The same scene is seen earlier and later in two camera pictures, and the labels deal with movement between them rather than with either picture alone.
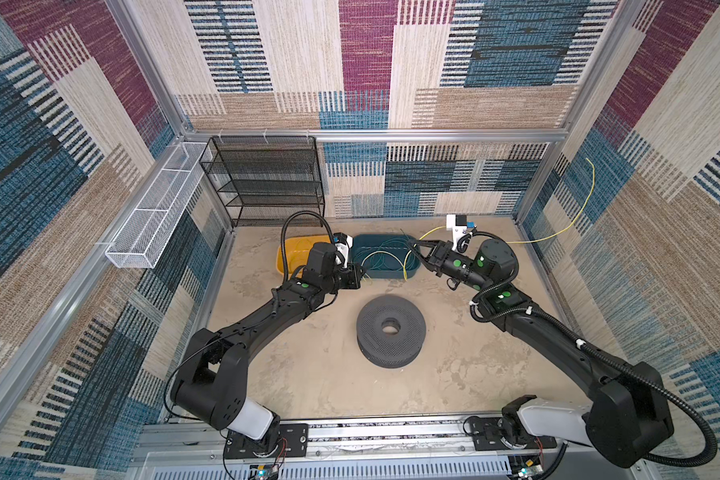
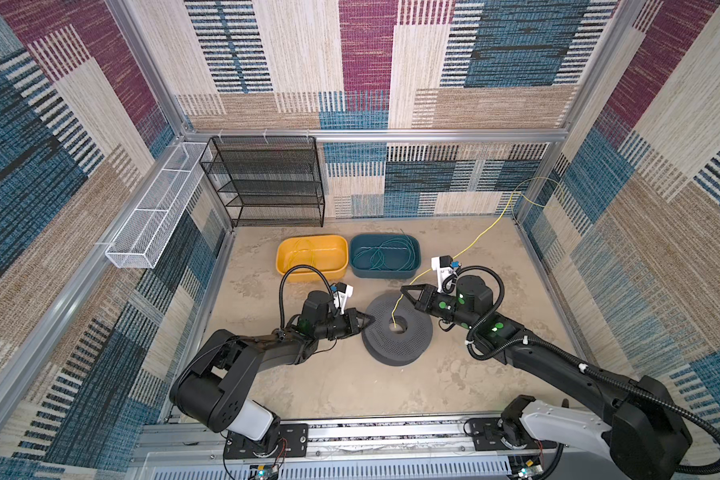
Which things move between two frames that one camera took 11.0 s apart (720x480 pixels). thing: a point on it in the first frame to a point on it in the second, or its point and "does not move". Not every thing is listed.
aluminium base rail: x=392 y=450 does not move
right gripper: x=436 y=256 to x=424 y=304
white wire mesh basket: x=145 y=236 does not move
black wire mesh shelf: x=267 y=180 does not move
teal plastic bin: x=386 y=256 does not move
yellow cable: x=518 y=241 to x=488 y=234
